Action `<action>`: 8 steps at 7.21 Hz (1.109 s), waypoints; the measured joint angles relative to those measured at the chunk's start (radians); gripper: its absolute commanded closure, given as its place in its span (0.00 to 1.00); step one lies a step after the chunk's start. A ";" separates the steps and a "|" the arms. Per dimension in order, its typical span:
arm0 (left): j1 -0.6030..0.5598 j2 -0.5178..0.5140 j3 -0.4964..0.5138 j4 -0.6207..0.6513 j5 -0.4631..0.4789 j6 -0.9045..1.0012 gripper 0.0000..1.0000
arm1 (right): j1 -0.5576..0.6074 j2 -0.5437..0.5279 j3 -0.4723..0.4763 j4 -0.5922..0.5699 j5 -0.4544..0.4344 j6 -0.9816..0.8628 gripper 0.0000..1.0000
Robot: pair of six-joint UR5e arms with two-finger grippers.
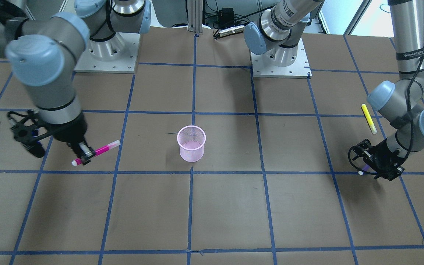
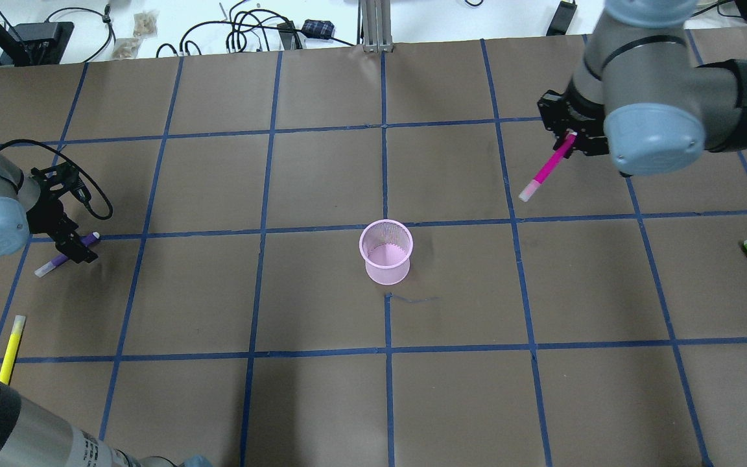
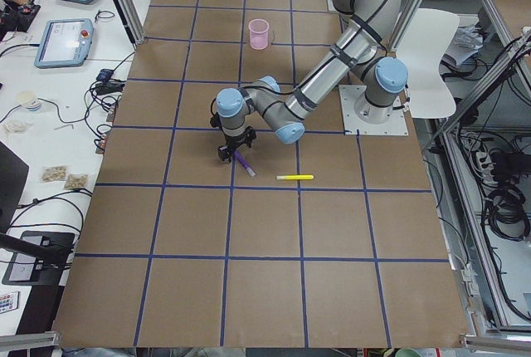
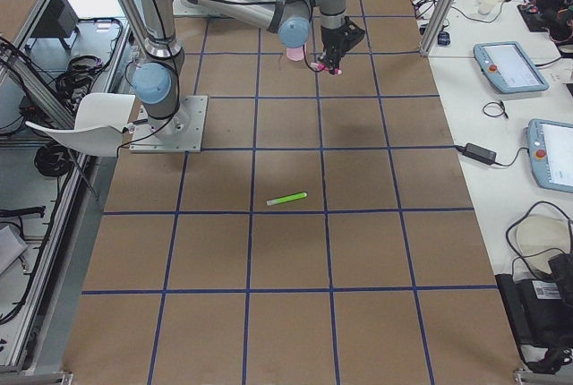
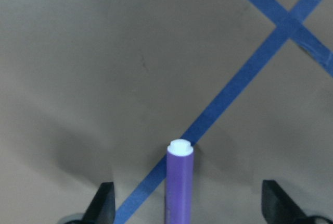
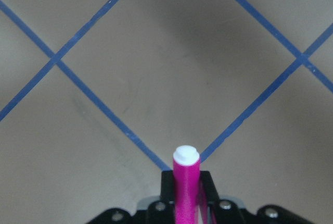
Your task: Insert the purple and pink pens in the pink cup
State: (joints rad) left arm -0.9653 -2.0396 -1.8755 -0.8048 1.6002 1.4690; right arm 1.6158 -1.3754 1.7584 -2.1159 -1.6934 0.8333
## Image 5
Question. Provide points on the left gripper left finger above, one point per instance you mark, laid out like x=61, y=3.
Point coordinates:
x=102, y=207

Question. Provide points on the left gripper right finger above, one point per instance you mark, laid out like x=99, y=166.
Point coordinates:
x=277, y=206

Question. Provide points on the purple pen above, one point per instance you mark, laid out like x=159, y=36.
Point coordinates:
x=179, y=181

